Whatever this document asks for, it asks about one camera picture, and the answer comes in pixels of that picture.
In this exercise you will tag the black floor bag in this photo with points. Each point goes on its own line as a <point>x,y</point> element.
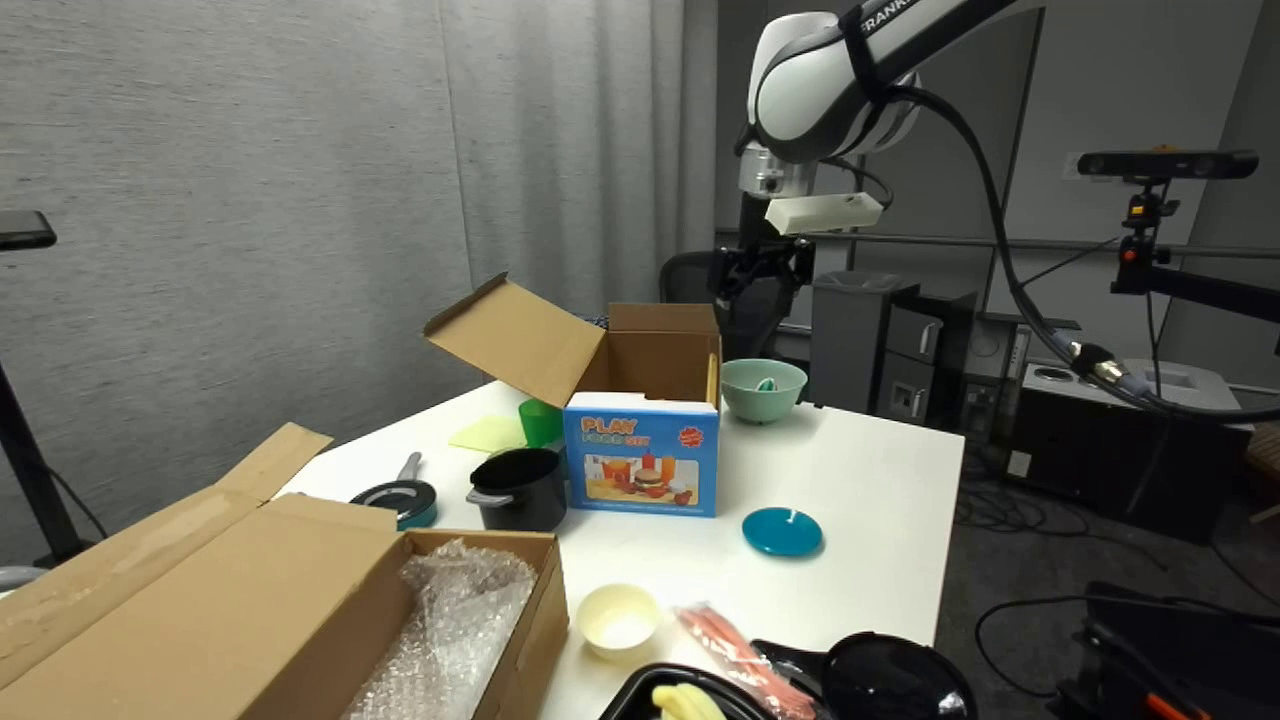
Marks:
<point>1175,652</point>

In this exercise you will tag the green plastic cup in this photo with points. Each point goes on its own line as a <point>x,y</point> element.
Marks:
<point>540,425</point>

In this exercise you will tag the clear bubble wrap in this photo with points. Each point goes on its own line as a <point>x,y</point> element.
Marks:
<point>447,627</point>

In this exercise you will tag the yellow toy banana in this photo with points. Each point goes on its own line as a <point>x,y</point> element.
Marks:
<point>684,701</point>

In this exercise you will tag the large brown cardboard box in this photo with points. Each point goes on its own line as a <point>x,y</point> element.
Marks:
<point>184,615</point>

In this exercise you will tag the grey metal utensil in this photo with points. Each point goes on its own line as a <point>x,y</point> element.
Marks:
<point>409,465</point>

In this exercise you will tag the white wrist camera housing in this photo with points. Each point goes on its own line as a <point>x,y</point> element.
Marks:
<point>824,213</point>

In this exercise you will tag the black computer case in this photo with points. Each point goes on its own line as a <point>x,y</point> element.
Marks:
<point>1134,453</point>

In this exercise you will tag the black teal round lid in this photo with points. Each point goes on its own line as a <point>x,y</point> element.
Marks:
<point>400,503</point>

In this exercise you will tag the black drawer unit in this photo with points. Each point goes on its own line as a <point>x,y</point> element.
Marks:
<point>934,362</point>

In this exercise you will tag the black mug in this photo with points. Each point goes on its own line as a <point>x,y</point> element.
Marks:
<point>522,489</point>

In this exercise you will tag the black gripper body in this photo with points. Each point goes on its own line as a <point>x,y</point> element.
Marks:
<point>766,273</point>

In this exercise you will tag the packet of orange cutlery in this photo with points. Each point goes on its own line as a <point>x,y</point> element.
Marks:
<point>725,647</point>

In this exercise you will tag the black plastic tray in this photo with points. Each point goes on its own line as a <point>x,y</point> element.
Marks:
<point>624,701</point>

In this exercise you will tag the black camera on stand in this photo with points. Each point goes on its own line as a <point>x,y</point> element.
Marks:
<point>1165,167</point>

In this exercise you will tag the small cream bowl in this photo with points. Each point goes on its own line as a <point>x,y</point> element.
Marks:
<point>616,618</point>

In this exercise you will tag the mint green bowl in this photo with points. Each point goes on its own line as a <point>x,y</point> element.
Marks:
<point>762,395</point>

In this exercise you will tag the blue printed toy cardboard box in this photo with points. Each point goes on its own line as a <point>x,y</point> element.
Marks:
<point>641,462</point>

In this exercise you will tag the black tripod stand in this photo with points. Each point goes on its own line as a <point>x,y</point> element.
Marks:
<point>27,453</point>

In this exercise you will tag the black office chair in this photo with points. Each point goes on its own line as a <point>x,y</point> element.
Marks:
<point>692,280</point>

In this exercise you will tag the grey cabinet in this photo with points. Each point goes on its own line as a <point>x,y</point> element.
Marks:
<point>853,332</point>

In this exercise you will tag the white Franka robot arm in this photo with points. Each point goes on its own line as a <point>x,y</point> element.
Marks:
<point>824,72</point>

